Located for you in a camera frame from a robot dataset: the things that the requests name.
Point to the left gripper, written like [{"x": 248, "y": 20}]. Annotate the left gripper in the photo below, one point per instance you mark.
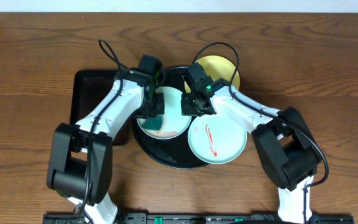
[{"x": 153, "y": 109}]

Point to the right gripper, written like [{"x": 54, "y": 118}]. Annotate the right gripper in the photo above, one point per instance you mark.
[{"x": 186, "y": 110}]

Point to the green scouring sponge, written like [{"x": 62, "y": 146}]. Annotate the green scouring sponge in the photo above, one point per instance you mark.
[{"x": 153, "y": 123}]

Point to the light blue plate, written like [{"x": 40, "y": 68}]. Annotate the light blue plate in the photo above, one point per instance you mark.
[
  {"x": 173, "y": 122},
  {"x": 216, "y": 139}
]

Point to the yellow plate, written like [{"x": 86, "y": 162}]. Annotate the yellow plate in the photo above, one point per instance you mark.
[{"x": 217, "y": 67}]

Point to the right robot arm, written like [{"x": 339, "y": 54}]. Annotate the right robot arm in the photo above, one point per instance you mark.
[{"x": 282, "y": 140}]

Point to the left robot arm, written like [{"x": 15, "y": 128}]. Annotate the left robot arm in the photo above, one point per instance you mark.
[{"x": 80, "y": 164}]

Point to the round black tray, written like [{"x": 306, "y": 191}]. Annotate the round black tray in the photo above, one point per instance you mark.
[{"x": 174, "y": 152}]

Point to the rectangular black tray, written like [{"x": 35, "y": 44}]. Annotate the rectangular black tray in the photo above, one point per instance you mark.
[{"x": 89, "y": 89}]

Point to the light blue plate front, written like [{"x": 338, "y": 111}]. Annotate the light blue plate front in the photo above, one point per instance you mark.
[{"x": 216, "y": 139}]

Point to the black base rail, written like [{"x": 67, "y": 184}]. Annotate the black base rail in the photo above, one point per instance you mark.
[{"x": 143, "y": 218}]

